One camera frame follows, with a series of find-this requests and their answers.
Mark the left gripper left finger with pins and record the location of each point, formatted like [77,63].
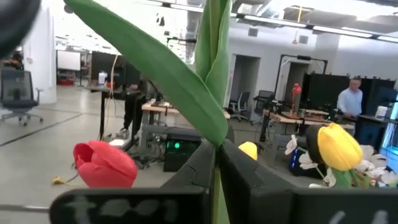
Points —
[133,207]

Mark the white whiteboard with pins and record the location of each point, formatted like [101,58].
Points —
[68,60]

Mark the pink tulip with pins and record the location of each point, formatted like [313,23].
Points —
[14,25]

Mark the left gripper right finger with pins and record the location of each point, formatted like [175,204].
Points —
[273,205]

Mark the white wipes canister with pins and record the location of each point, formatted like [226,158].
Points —
[382,112]

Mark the white round column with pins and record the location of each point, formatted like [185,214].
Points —
[40,56]

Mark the orange yellow artificial tulip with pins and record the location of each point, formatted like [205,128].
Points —
[248,150]

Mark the black standing desk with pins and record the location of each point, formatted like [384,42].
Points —
[102,109]

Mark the white blossom flower spray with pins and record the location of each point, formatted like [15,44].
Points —
[306,162]

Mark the person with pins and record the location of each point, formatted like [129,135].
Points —
[349,99]
[132,112]

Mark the black computer with green light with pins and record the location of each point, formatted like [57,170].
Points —
[182,149]

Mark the black monitor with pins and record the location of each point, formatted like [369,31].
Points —
[105,65]

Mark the red artificial tulip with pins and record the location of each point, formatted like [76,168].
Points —
[174,77]
[102,165]

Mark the wooden workbench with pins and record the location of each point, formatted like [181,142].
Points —
[155,109]

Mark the grey office chair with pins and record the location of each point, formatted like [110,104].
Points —
[17,93]

